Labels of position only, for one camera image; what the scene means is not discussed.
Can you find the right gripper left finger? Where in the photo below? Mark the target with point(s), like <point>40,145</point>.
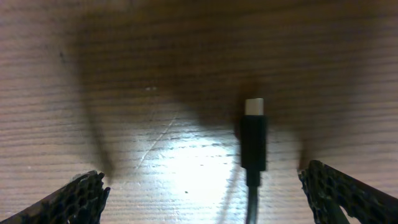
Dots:
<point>81,201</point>

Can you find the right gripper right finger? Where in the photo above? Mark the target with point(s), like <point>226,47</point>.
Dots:
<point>333,196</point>

